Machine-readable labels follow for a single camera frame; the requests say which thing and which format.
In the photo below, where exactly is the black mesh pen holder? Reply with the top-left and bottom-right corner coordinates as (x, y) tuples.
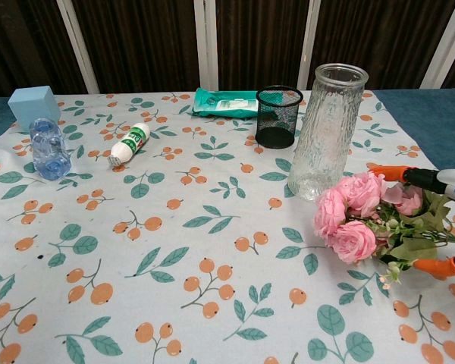
(255, 85), (304, 149)

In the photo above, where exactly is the clear textured glass vase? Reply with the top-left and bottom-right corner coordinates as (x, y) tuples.
(287, 63), (366, 202)

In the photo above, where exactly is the green wet wipes pack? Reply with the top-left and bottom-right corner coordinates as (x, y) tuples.
(191, 87), (266, 121)

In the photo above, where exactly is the small white green-label bottle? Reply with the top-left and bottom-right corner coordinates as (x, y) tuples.
(106, 123), (152, 167)

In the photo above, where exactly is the light blue foam cube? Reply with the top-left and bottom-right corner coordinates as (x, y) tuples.
(7, 85), (58, 133)

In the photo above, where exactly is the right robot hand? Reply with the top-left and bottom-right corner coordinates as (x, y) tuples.
(367, 165), (455, 282)

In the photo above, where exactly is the dark pleated curtain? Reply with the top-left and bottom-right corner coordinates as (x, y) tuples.
(0, 0), (455, 100)

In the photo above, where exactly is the floral fruit print tablecloth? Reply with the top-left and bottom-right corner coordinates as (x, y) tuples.
(0, 89), (455, 364)

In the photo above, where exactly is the white metal frame post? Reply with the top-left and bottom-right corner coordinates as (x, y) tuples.
(298, 0), (324, 90)
(419, 0), (455, 89)
(55, 0), (100, 95)
(193, 0), (219, 92)

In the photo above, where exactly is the pink artificial rose bouquet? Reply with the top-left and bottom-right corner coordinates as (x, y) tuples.
(312, 171), (455, 291)

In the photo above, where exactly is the clear plastic water bottle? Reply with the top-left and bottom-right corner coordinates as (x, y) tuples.
(29, 117), (72, 181)

